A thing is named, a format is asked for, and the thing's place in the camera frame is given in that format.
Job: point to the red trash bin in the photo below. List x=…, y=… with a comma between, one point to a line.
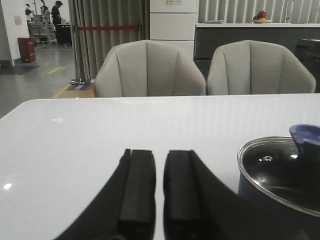
x=26, y=49

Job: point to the stanchion post with red belt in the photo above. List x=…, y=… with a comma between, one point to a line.
x=79, y=77

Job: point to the grey counter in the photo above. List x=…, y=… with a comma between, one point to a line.
x=209, y=36

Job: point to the dark appliance at right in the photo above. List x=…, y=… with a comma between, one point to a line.
x=308, y=52

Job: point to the beige upholstered chair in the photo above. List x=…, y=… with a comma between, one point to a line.
x=148, y=68
x=251, y=67

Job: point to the white cabinet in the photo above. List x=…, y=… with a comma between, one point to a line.
x=173, y=22

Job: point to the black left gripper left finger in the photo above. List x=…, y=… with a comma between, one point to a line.
x=125, y=207

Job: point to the fruit plate on counter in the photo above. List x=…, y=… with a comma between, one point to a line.
x=261, y=18

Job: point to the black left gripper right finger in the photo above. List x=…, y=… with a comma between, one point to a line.
x=199, y=206

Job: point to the glass pot lid blue knob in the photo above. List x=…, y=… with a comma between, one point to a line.
x=286, y=168

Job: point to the right beige upholstered chair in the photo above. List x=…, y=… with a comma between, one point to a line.
x=251, y=67

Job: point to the person in black shirt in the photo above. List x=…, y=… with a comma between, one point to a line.
x=57, y=19

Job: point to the left beige upholstered chair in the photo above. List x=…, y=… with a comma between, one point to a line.
x=148, y=68

